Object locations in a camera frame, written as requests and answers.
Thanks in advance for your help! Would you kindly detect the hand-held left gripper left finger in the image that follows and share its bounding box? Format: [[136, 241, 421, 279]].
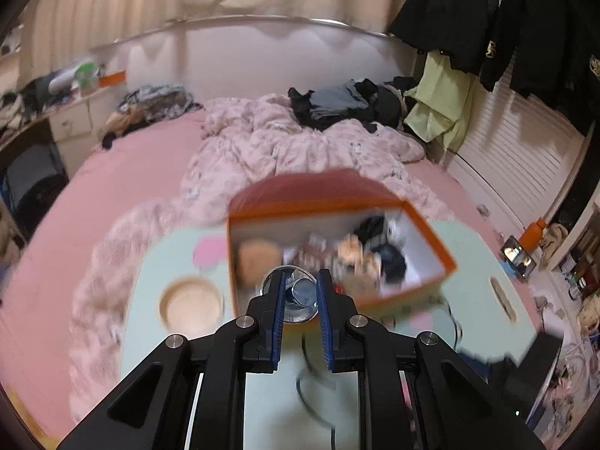
[[56, 269, 288, 450]]

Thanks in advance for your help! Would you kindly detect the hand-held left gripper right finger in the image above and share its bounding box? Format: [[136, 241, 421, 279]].
[[316, 268, 547, 450]]

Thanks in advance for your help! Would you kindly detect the round silver metal case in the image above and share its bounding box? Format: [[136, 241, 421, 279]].
[[260, 266, 324, 325]]

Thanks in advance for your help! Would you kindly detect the orange-brown plush ball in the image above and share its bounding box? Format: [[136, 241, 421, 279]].
[[237, 239, 284, 291]]

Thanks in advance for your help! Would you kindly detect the beige fur pompom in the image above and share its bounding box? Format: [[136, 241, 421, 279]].
[[337, 233, 380, 275]]

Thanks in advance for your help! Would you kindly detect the black cloth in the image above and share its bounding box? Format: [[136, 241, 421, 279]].
[[354, 214, 408, 287]]

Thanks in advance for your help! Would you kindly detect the orange cardboard box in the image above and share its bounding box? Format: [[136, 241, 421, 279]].
[[226, 199, 458, 320]]

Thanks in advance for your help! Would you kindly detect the green container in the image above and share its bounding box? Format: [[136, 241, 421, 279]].
[[75, 61, 101, 97]]

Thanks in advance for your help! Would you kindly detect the pink floral quilt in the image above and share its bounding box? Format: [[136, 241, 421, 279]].
[[69, 94, 453, 425]]

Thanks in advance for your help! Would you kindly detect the phone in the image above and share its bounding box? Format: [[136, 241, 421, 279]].
[[501, 238, 535, 275]]

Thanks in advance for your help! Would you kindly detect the black device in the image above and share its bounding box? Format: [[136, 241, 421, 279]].
[[490, 333, 566, 432]]

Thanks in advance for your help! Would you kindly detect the mint green lap table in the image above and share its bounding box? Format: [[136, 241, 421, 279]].
[[0, 110, 540, 437]]

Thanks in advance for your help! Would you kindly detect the dark clothes pile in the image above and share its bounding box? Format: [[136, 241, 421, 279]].
[[287, 76, 418, 133]]

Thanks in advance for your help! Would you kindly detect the orange bottle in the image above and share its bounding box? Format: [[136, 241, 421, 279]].
[[521, 217, 549, 254]]

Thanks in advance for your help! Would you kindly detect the beige cloth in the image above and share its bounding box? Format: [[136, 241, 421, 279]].
[[541, 222, 570, 263]]

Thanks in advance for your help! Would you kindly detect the light green garment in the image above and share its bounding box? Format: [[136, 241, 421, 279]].
[[403, 49, 476, 153]]

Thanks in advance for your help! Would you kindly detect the patterned clothes pile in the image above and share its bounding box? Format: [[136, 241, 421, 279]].
[[102, 84, 203, 148]]

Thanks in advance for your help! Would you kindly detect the white louvered closet door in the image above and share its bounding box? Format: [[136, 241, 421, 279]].
[[450, 75, 591, 245]]

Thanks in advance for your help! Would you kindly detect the white curved headboard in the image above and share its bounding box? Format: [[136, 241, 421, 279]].
[[91, 21, 418, 118]]

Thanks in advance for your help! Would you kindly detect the dark bag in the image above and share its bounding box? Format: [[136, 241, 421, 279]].
[[2, 143, 66, 216]]

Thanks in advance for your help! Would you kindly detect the white desk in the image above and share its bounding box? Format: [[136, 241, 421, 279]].
[[0, 89, 101, 151]]

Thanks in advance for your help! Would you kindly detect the small orange carton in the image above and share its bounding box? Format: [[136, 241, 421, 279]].
[[97, 69, 127, 87]]

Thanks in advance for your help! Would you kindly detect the white rolled bundle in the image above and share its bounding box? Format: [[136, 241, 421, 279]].
[[49, 68, 95, 93]]

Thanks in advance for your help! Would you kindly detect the mixed clothes heap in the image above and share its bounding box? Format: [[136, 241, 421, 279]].
[[0, 77, 52, 139]]

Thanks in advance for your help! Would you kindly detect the black hanging jacket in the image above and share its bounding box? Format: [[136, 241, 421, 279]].
[[389, 0, 500, 76], [478, 0, 600, 137]]

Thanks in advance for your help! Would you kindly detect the curved metal rail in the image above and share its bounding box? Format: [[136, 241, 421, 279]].
[[89, 15, 395, 52]]

